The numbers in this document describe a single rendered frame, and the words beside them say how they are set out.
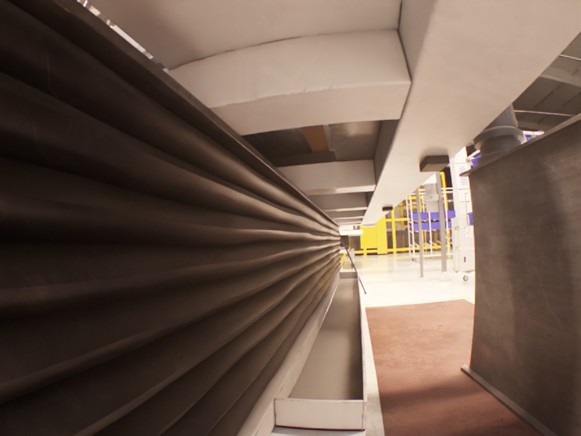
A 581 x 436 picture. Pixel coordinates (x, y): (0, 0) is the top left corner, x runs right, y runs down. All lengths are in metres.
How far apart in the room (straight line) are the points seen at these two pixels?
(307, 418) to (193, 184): 0.34
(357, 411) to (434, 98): 0.39
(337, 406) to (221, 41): 0.45
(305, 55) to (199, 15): 0.10
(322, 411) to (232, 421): 0.14
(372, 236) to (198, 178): 10.97
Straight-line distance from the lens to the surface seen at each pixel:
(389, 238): 12.39
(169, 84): 0.23
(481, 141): 1.28
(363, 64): 0.26
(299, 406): 0.44
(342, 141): 0.58
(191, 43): 0.29
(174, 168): 0.22
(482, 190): 1.26
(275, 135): 0.66
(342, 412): 0.43
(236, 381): 0.34
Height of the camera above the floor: 0.65
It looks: 5 degrees up
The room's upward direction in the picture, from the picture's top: 2 degrees counter-clockwise
